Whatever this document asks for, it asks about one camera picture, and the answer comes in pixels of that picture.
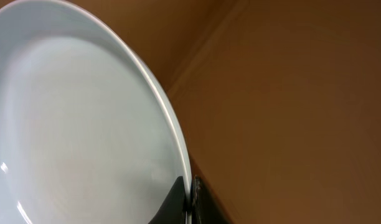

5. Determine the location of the large light blue plate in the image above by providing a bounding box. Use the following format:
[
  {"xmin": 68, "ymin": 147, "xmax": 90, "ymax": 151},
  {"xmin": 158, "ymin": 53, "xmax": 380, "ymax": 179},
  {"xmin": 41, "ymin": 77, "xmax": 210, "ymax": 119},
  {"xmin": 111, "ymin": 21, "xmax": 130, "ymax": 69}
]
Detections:
[{"xmin": 0, "ymin": 1, "xmax": 192, "ymax": 223}]

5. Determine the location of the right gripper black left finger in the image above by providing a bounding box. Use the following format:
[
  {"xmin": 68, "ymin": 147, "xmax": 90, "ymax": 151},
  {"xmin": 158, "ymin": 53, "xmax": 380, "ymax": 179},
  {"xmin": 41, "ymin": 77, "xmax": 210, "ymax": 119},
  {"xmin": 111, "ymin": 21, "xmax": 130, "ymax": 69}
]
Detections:
[{"xmin": 149, "ymin": 176, "xmax": 186, "ymax": 224}]

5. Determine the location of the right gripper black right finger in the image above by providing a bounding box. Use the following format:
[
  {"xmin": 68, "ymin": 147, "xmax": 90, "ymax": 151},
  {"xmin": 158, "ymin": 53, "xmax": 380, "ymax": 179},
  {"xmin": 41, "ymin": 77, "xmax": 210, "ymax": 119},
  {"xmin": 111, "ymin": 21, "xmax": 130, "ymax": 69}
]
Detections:
[{"xmin": 191, "ymin": 176, "xmax": 231, "ymax": 224}]

